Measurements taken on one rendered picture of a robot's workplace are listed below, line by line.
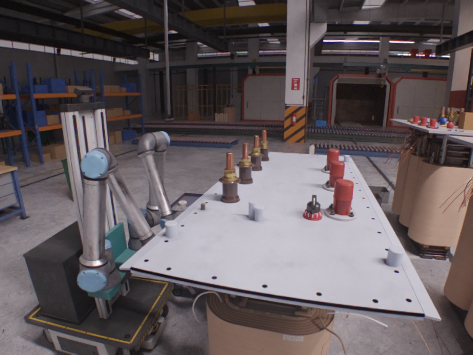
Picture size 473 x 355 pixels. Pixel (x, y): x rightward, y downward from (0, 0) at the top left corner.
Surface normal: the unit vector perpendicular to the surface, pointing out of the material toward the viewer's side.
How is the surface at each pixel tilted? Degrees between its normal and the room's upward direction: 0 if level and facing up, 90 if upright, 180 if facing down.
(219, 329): 90
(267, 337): 90
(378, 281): 0
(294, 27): 90
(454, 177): 90
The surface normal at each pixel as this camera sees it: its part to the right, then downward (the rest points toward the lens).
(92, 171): 0.27, 0.14
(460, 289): -0.93, 0.10
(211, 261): 0.00, -0.96
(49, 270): -0.16, 0.28
